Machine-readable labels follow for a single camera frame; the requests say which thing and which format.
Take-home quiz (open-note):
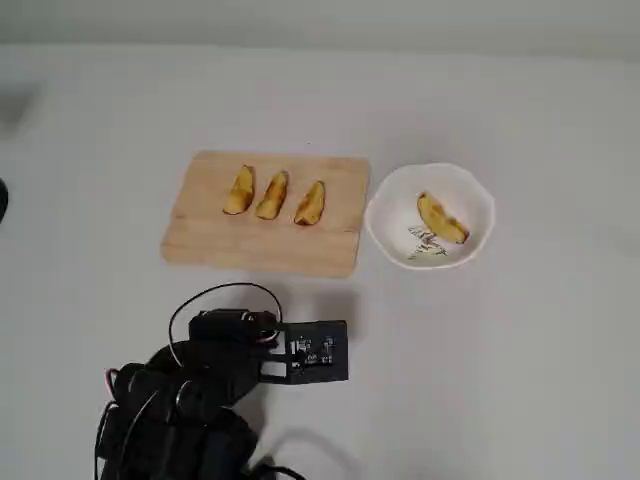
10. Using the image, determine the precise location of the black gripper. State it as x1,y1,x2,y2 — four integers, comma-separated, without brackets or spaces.
188,309,281,404

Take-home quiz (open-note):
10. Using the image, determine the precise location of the wooden cutting board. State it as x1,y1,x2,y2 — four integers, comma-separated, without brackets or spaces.
159,150,371,279

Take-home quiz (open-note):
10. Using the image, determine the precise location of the apple slice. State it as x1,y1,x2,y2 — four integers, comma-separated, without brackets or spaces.
416,191,471,246
222,164,256,217
254,169,290,221
293,179,327,227

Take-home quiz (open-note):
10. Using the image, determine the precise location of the thick black cable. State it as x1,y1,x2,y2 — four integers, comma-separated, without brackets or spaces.
244,452,306,480

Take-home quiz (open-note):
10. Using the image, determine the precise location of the thin black cable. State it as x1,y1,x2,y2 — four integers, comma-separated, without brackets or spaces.
167,282,284,371

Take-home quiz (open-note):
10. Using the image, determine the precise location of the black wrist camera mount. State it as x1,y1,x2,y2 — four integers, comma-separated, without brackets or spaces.
259,319,350,387

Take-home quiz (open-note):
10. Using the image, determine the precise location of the white bowl with butterfly print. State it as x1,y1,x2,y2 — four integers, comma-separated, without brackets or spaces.
363,162,496,271

